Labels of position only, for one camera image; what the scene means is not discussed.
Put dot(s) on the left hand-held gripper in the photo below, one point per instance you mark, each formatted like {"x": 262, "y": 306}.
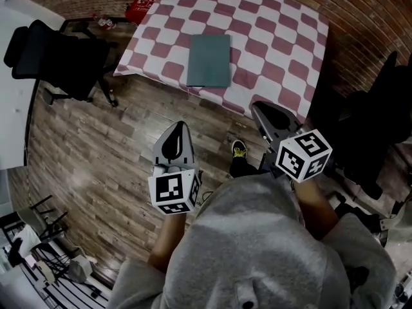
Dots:
{"x": 167, "y": 188}

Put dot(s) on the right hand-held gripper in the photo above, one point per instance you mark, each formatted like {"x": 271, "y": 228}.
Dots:
{"x": 302, "y": 159}

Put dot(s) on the dark green hardcover book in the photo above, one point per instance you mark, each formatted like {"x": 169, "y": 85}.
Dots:
{"x": 209, "y": 61}

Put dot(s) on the person's left forearm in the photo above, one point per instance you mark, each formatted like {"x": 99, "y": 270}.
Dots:
{"x": 169, "y": 240}

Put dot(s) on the person's right forearm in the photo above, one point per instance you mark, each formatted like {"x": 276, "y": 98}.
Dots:
{"x": 313, "y": 208}

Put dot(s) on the right black yellow shoe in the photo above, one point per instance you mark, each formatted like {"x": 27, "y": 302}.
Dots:
{"x": 239, "y": 148}

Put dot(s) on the black padded office chair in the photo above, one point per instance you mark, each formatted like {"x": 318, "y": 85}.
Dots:
{"x": 360, "y": 124}

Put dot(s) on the red white checkered tablecloth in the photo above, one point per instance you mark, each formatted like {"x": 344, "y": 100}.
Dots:
{"x": 257, "y": 27}

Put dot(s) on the grey hooded sweatshirt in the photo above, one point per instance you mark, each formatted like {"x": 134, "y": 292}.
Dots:
{"x": 257, "y": 243}

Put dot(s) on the black mesh office chair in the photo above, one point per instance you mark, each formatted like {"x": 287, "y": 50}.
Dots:
{"x": 64, "y": 63}

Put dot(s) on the red white canister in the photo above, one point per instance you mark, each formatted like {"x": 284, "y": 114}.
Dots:
{"x": 105, "y": 22}

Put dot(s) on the grey power box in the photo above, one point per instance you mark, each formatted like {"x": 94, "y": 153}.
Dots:
{"x": 80, "y": 269}

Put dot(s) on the grey chair with black legs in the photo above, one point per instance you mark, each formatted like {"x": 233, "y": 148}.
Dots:
{"x": 35, "y": 219}

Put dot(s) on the beige jacket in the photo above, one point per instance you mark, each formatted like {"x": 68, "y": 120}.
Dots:
{"x": 402, "y": 230}

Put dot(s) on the white desk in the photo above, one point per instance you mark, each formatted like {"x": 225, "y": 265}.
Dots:
{"x": 13, "y": 92}

